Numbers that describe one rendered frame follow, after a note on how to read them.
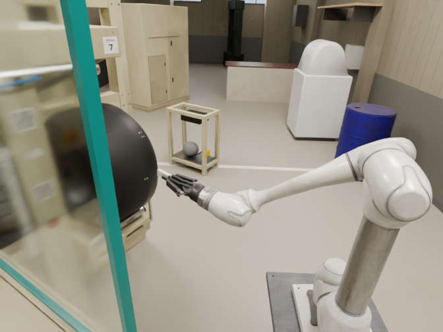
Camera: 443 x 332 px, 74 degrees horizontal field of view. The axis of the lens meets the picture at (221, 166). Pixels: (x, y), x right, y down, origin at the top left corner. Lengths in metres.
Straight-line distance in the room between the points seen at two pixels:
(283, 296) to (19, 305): 1.13
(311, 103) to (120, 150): 4.04
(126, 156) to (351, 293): 0.98
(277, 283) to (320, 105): 3.80
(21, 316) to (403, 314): 2.38
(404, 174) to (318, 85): 4.18
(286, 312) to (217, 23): 12.35
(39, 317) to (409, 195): 0.87
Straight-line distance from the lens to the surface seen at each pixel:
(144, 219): 1.66
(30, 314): 0.82
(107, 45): 1.73
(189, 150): 3.91
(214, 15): 13.21
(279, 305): 1.55
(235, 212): 1.10
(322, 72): 4.98
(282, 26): 12.79
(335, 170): 1.02
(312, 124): 5.12
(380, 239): 0.96
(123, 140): 1.32
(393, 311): 2.67
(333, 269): 1.32
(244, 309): 2.33
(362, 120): 3.91
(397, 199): 0.82
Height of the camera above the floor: 1.86
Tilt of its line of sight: 27 degrees down
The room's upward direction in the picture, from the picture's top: 2 degrees clockwise
